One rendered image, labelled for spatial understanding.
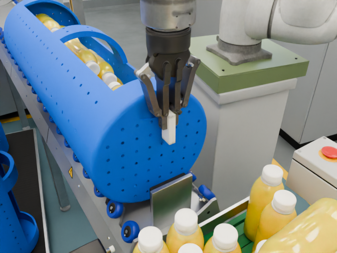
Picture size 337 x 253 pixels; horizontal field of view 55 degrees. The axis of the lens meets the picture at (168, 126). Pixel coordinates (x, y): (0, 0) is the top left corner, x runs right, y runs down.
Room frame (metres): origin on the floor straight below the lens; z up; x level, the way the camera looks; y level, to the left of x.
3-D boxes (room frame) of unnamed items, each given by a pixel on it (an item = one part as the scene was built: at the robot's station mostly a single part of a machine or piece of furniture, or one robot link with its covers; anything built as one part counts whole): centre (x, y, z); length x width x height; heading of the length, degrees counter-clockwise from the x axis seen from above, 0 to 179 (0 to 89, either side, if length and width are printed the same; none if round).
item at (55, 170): (1.33, 0.62, 0.31); 0.06 x 0.06 x 0.63; 33
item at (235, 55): (1.17, -0.25, 1.09); 0.22 x 0.18 x 0.06; 28
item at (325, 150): (0.52, -0.33, 1.11); 0.04 x 0.04 x 0.01
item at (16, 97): (2.16, 1.15, 0.31); 0.06 x 0.06 x 0.63; 33
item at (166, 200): (0.49, 0.00, 0.99); 0.10 x 0.02 x 0.12; 123
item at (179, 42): (0.53, 0.00, 1.32); 0.08 x 0.07 x 0.09; 123
